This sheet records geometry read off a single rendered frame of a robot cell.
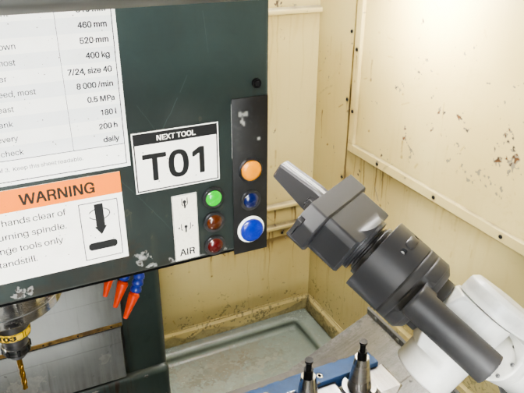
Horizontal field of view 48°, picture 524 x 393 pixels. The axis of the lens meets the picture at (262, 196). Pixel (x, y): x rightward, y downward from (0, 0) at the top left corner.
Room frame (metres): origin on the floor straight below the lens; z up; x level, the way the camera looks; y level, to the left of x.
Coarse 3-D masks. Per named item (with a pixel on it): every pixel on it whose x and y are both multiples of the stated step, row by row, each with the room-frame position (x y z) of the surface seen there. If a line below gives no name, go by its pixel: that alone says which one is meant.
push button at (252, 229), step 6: (246, 222) 0.63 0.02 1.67; (252, 222) 0.63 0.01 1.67; (258, 222) 0.63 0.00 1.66; (246, 228) 0.63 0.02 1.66; (252, 228) 0.63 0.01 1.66; (258, 228) 0.63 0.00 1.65; (246, 234) 0.63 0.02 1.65; (252, 234) 0.63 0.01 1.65; (258, 234) 0.63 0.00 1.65; (246, 240) 0.63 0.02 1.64; (252, 240) 0.63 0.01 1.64
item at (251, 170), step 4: (248, 164) 0.63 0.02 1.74; (252, 164) 0.63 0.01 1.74; (256, 164) 0.63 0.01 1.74; (244, 168) 0.63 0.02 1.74; (248, 168) 0.63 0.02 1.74; (252, 168) 0.63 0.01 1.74; (256, 168) 0.63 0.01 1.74; (260, 168) 0.64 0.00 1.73; (244, 172) 0.63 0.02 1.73; (248, 172) 0.63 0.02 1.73; (252, 172) 0.63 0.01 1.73; (256, 172) 0.63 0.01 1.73; (244, 176) 0.63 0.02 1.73; (248, 176) 0.63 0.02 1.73; (252, 176) 0.63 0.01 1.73; (256, 176) 0.63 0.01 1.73; (248, 180) 0.63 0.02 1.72
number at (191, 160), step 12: (180, 144) 0.60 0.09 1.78; (192, 144) 0.61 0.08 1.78; (204, 144) 0.61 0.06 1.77; (168, 156) 0.60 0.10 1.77; (180, 156) 0.60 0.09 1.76; (192, 156) 0.61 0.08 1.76; (204, 156) 0.61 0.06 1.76; (168, 168) 0.59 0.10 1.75; (180, 168) 0.60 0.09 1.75; (192, 168) 0.61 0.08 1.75; (204, 168) 0.61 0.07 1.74; (168, 180) 0.59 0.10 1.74; (180, 180) 0.60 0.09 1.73
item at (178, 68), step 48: (144, 48) 0.59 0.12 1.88; (192, 48) 0.61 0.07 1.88; (240, 48) 0.63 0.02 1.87; (144, 96) 0.59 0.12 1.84; (192, 96) 0.61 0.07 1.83; (240, 96) 0.63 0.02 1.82; (192, 192) 0.61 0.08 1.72; (144, 240) 0.58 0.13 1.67; (0, 288) 0.51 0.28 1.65; (48, 288) 0.53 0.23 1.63
